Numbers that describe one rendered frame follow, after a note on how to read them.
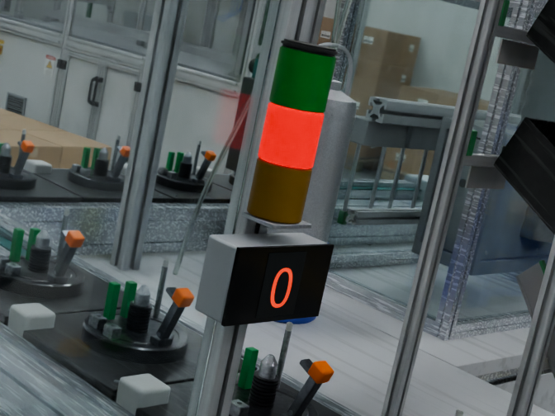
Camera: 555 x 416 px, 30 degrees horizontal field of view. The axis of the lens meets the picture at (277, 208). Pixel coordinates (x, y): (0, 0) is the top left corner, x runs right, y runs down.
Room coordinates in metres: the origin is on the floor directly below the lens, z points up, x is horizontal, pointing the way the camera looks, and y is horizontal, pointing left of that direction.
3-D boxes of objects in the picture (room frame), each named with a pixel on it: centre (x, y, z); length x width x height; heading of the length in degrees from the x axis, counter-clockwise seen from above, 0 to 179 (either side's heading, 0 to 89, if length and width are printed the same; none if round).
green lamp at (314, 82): (0.91, 0.00, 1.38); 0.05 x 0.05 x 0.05
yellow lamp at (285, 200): (0.91, 0.00, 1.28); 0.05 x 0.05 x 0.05
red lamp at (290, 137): (0.91, 0.00, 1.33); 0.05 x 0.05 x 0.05
